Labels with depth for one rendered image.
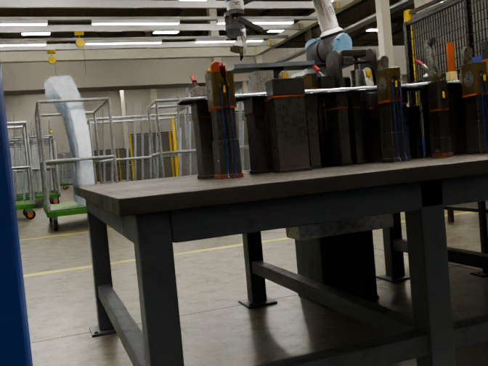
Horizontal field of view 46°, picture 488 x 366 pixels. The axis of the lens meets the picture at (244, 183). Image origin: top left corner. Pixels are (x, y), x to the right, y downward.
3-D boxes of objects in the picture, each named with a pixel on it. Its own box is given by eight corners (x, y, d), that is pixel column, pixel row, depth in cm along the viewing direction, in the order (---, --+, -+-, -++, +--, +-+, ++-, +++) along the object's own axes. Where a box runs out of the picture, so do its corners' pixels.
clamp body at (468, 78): (485, 155, 215) (478, 61, 213) (465, 155, 226) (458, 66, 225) (499, 153, 216) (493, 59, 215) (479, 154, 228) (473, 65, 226)
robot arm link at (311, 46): (319, 68, 303) (316, 42, 302) (336, 63, 292) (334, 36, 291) (301, 67, 296) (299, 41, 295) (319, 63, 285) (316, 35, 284)
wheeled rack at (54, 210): (123, 224, 802) (111, 96, 794) (49, 232, 767) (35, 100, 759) (106, 215, 980) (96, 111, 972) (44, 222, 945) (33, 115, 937)
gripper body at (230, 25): (226, 42, 254) (223, 14, 254) (245, 41, 255) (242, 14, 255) (227, 38, 247) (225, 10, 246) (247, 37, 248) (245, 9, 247)
